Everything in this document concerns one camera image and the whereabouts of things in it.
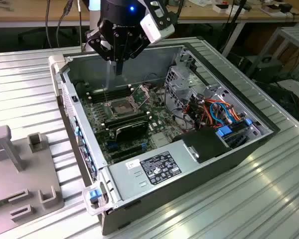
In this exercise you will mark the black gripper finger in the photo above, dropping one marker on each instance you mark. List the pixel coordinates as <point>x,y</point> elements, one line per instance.
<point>99,43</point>
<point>138,46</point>

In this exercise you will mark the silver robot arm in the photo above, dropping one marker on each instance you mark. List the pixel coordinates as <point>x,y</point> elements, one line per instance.
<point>94,22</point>

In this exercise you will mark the black RAM slot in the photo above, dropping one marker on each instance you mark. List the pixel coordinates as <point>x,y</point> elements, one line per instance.
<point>124,122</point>
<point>109,94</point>
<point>109,89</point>
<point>124,118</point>

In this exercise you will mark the CPU socket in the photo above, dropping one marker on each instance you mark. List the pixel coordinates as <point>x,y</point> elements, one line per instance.
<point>120,107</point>

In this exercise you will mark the black expansion slot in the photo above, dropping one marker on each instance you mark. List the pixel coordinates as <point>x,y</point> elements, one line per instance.
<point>127,150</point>
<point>129,155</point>

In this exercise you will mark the open PC case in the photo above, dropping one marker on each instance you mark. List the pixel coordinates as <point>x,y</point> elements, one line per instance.
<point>94,69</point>

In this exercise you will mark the grey metal drive cage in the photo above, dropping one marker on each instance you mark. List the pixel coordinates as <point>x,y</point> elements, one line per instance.
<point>179,84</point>

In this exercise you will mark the green motherboard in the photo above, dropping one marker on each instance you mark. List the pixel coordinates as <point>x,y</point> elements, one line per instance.
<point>97,117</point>

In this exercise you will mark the wooden desk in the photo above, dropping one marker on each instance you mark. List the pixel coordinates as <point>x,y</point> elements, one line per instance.
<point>27,15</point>
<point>251,17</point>

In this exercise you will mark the black graphics card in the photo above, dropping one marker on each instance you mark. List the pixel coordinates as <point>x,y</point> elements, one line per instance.
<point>130,132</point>

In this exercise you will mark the white red box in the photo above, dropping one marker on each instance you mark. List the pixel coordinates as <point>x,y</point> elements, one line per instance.
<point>226,8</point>

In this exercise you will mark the silver chipset heatsink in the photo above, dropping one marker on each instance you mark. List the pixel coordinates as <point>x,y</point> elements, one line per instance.
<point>160,139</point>

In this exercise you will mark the black stand pole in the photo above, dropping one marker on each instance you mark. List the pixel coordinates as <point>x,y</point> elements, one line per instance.
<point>235,27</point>

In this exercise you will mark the black plastic drive cover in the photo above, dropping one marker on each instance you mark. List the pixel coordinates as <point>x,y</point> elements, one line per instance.
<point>204,144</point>

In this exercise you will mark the blue disk carrier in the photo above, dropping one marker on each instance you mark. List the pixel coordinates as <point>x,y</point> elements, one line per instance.
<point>224,131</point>

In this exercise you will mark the black box device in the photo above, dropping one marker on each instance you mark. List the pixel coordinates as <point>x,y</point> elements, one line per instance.
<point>267,68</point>

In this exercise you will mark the grey power supply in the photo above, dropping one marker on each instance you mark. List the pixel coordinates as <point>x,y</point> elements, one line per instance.
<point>124,179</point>

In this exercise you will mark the brown cardboard box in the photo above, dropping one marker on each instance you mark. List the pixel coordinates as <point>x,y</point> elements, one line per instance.
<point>270,9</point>

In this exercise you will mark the blue case latch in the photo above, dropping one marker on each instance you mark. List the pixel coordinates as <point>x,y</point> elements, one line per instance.
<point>94,195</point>

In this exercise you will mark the black power adapter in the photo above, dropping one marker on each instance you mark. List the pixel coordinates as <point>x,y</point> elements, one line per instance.
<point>286,7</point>

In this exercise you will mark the grey parts rack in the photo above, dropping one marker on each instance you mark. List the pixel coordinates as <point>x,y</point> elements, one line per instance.
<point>20,184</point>

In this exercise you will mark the green RAM stick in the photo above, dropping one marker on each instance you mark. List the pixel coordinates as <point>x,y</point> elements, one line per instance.
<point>0,203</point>

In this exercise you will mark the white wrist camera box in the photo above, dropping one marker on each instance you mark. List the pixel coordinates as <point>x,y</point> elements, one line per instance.
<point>152,27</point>

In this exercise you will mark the grey metal shelf frame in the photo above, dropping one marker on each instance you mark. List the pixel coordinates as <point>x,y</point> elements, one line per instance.
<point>280,33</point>

